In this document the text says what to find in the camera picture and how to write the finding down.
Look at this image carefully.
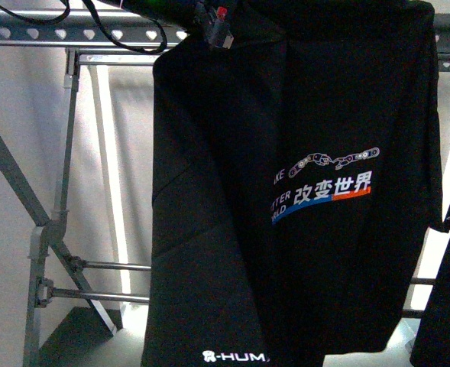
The black printed t-shirt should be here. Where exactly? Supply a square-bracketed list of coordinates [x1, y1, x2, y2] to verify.
[141, 1, 442, 366]

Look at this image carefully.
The upper horizontal metal rod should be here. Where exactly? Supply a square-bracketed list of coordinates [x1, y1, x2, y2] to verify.
[68, 256, 151, 272]

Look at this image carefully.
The horizontal metal rod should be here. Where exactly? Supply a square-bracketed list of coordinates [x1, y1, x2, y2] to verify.
[37, 279, 150, 304]
[68, 256, 151, 272]

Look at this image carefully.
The white LED light strip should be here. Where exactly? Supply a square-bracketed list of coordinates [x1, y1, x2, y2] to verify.
[90, 64, 132, 295]

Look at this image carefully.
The lower horizontal metal rod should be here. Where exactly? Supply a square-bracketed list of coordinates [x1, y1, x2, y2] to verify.
[37, 279, 150, 304]

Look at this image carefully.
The grey metal drying rack frame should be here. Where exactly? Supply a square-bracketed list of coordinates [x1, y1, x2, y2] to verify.
[0, 49, 125, 367]

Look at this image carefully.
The black cable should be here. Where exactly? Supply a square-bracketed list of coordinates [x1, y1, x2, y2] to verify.
[0, 0, 168, 54]

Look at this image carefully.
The perforated metal hanging rail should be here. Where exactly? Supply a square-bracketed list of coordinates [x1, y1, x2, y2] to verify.
[0, 9, 450, 54]

